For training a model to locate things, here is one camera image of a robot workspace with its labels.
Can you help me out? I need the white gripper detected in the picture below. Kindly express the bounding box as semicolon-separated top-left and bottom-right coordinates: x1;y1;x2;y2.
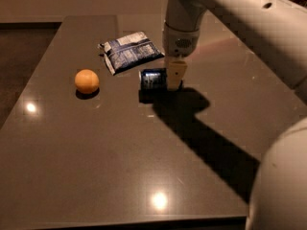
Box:
162;24;200;91

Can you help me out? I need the blue pepsi can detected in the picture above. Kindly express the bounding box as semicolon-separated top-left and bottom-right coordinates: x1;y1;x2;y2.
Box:
139;68;167;90

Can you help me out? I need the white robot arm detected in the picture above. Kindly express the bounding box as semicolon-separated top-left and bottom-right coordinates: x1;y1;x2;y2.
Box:
163;0;307;230

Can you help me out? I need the blue chip bag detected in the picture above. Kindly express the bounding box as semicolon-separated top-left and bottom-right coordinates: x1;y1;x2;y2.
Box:
98;32;164;75

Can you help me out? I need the orange fruit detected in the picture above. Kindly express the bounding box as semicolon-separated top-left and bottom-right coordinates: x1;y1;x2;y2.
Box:
75;69;100;94

